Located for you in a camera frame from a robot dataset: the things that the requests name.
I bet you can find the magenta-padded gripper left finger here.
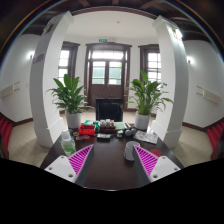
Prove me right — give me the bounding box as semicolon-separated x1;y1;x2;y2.
44;144;95;187

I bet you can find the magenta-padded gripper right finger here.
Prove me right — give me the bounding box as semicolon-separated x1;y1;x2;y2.
132;144;182;188

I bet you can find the clear bottle with green label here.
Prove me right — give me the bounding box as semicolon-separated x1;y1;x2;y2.
60;129;77;157

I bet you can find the flat round red coaster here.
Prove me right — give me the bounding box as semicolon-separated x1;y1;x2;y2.
149;148;163;158

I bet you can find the printed paper sheet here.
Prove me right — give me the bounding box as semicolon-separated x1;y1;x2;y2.
133;129;159;145

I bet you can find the white cup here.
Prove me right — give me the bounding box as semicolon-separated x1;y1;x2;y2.
123;140;141;162

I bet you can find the black flat device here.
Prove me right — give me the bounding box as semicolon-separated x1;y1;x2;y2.
96;133;112;141

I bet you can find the green notebook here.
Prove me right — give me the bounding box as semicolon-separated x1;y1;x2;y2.
114;121;126;131

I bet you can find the red carpeted staircase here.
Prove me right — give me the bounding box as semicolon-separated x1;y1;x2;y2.
206;120;224;151
0;114;14;149

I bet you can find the potted plant in white pot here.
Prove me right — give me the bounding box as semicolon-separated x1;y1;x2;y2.
46;73;88;129
126;70;174;131

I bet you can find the black chair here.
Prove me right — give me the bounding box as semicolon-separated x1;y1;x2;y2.
95;98;124;122

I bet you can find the dark wooden double door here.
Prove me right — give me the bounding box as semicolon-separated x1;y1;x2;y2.
84;42;132;108

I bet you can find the dark framed window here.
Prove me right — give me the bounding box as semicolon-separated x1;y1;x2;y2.
138;44;163;84
58;41;80;84

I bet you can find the white wall radiator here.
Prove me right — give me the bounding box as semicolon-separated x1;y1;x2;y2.
0;81;21;99
196;85;222;105

